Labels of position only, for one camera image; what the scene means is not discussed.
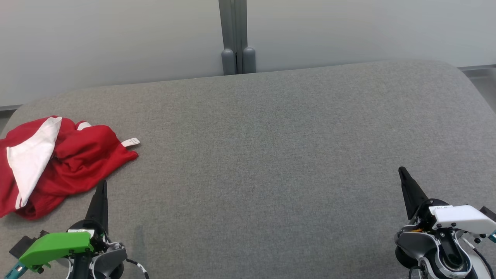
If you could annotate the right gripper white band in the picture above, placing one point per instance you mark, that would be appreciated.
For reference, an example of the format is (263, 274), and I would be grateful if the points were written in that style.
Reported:
(465, 219)

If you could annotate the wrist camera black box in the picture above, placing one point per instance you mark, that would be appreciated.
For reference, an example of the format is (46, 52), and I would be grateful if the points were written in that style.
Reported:
(21, 246)
(489, 214)

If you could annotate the red basketball jersey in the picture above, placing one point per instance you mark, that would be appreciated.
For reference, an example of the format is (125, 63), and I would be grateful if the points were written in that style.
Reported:
(77, 162)

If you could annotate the grey partition post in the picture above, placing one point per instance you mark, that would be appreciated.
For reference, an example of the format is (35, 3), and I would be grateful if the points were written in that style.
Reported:
(234, 35)

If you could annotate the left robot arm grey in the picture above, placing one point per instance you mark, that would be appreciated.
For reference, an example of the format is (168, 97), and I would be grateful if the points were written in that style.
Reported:
(110, 259)

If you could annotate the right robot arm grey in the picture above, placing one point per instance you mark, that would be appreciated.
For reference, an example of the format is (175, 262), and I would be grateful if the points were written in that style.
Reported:
(414, 244)

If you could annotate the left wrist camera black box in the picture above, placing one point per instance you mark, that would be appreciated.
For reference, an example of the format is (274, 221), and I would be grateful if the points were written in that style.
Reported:
(21, 246)

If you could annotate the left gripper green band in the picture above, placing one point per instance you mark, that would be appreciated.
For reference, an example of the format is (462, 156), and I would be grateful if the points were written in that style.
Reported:
(58, 244)

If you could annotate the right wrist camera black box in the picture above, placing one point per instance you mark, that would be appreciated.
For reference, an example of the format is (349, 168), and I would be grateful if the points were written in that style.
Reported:
(489, 214)

